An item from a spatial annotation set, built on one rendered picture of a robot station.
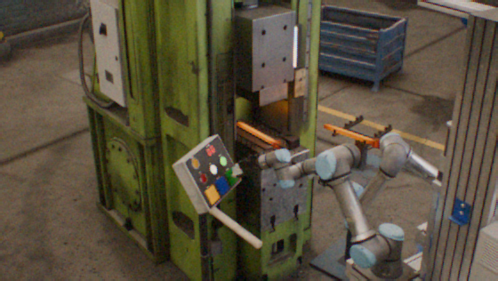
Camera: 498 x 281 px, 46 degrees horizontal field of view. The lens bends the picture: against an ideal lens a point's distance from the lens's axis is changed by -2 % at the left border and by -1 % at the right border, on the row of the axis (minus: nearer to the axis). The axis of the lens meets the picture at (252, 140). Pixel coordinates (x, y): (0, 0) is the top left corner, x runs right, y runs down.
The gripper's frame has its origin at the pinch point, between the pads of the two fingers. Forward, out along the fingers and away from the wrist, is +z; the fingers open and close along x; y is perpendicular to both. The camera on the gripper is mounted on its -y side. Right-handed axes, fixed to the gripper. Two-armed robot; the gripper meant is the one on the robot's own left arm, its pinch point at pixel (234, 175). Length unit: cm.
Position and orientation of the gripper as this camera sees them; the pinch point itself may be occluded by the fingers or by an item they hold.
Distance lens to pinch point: 314.1
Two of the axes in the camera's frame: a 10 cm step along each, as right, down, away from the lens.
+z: -7.7, 2.7, 5.7
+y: -4.5, -8.7, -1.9
